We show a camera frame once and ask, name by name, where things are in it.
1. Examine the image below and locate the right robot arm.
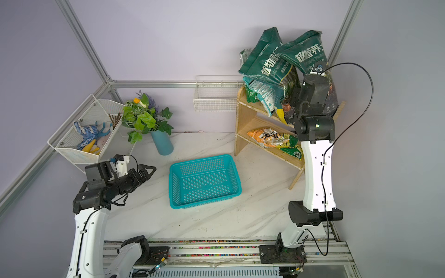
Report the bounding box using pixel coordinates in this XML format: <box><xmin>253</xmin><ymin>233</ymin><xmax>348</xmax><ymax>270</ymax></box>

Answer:
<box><xmin>259</xmin><ymin>61</ymin><xmax>343</xmax><ymax>266</ymax></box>

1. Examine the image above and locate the dark green soil bag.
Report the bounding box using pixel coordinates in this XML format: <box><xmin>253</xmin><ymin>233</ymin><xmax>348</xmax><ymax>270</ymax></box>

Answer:
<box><xmin>239</xmin><ymin>27</ymin><xmax>301</xmax><ymax>125</ymax></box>
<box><xmin>275</xmin><ymin>30</ymin><xmax>338</xmax><ymax>116</ymax></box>

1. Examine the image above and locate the teal vase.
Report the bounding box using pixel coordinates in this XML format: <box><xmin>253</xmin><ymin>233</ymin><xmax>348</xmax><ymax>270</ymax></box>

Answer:
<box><xmin>151</xmin><ymin>130</ymin><xmax>174</xmax><ymax>156</ymax></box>

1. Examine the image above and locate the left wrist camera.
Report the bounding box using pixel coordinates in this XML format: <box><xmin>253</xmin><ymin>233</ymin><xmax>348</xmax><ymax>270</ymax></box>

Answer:
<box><xmin>110</xmin><ymin>155</ymin><xmax>130</xmax><ymax>178</ymax></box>

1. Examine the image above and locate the white mesh corner rack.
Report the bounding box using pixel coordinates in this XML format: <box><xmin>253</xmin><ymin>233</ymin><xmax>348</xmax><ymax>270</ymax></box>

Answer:
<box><xmin>48</xmin><ymin>95</ymin><xmax>134</xmax><ymax>171</ymax></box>

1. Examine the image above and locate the white wire wall basket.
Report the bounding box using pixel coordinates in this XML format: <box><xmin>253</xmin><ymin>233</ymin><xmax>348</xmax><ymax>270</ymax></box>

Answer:
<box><xmin>193</xmin><ymin>75</ymin><xmax>243</xmax><ymax>112</ymax></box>

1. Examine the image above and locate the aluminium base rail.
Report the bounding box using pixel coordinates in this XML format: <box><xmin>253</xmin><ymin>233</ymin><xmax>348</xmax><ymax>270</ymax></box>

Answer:
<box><xmin>100</xmin><ymin>237</ymin><xmax>362</xmax><ymax>278</ymax></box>

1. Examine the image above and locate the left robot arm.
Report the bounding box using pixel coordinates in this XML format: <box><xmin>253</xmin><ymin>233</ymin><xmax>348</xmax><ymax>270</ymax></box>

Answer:
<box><xmin>66</xmin><ymin>161</ymin><xmax>169</xmax><ymax>278</ymax></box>

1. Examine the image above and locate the artificial green plant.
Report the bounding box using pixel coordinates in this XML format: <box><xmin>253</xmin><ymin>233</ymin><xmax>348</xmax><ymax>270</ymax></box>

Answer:
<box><xmin>122</xmin><ymin>90</ymin><xmax>174</xmax><ymax>144</ymax></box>

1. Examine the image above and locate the teal white fertilizer bag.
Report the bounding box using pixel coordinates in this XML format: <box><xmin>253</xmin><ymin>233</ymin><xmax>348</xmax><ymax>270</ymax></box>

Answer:
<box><xmin>243</xmin><ymin>76</ymin><xmax>284</xmax><ymax>117</ymax></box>

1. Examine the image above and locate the orange green snack bag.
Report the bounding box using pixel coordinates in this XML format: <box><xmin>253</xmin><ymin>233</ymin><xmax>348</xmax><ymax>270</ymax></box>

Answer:
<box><xmin>247</xmin><ymin>127</ymin><xmax>304</xmax><ymax>161</ymax></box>

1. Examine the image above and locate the white green small bag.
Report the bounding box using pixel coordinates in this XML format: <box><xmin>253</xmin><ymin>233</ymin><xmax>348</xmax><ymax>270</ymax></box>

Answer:
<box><xmin>240</xmin><ymin>48</ymin><xmax>257</xmax><ymax>103</ymax></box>

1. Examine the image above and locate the yellow toy in rack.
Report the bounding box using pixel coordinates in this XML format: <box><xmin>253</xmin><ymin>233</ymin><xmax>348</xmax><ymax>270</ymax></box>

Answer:
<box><xmin>82</xmin><ymin>139</ymin><xmax>102</xmax><ymax>155</ymax></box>

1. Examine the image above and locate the blue knitted glove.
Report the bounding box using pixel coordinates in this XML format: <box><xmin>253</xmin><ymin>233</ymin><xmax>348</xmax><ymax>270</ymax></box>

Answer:
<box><xmin>74</xmin><ymin>121</ymin><xmax>113</xmax><ymax>151</ymax></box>

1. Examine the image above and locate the teal plastic basket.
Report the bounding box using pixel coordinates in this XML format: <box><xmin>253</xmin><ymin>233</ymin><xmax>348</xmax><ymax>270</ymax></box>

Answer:
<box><xmin>169</xmin><ymin>154</ymin><xmax>242</xmax><ymax>210</ymax></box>

